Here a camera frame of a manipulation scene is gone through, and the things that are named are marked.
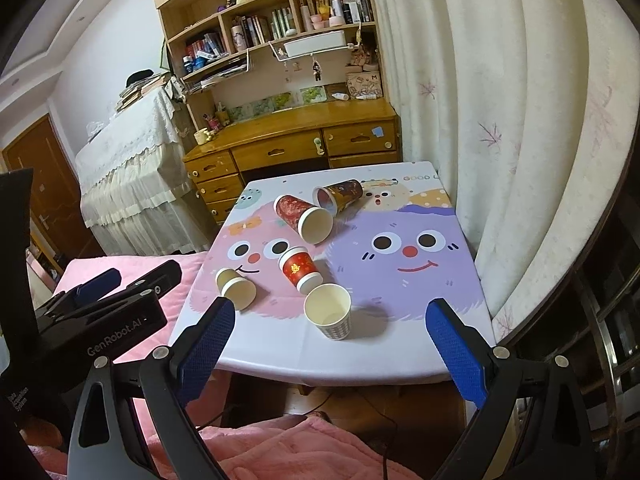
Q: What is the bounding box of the row of shelf books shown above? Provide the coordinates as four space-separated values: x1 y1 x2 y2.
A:
230 6 296 48

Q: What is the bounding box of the printed cardboard box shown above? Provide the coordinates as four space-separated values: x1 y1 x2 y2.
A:
346 71 384 101

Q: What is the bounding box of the yellow paper cup lying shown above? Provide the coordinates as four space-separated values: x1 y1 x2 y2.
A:
215 268 258 311

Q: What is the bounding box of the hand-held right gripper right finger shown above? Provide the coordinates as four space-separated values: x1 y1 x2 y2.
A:
424 298 599 480

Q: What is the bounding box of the cartoon printed tablecloth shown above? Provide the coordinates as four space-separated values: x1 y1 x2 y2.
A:
169 161 497 387

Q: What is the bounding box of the pink fluffy cloth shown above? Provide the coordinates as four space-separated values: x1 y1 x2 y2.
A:
25 412 408 480

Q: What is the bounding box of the red marbled paper cup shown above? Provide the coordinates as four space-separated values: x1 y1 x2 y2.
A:
273 194 334 246

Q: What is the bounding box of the white floral curtain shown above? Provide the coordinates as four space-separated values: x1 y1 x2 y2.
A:
361 0 623 347

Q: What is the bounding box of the wooden bookshelf hutch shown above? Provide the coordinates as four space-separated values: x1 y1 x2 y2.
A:
148 0 382 113

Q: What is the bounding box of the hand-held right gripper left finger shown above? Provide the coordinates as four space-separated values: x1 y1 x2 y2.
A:
67 297 236 480

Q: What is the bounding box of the black cable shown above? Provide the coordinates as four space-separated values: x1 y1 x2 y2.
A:
320 385 407 480

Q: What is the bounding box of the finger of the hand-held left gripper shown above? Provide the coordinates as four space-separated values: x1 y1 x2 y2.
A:
34 268 123 322
80 259 184 318

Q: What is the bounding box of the wooden desk with drawers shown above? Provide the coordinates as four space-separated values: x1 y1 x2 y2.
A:
182 96 404 227

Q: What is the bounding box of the red paper cup white rim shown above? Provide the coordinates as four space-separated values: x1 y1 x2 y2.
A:
278 246 322 295

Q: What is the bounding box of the stack of books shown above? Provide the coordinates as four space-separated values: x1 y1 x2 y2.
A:
115 72 172 112

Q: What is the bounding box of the dark brown paper cup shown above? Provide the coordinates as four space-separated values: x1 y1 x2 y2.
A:
312 178 364 218

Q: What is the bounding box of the grey checked paper cup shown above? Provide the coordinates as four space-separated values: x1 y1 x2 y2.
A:
303 283 353 342

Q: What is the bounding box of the metal rack frame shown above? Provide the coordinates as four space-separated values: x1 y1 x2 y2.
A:
547 230 640 480

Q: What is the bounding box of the brown wooden door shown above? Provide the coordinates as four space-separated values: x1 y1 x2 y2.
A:
2 113 104 273

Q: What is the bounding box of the lace covered cabinet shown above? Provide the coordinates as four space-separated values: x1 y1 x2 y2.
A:
74 85 212 257

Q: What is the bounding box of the white storage box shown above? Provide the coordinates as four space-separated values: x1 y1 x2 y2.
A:
282 30 349 59

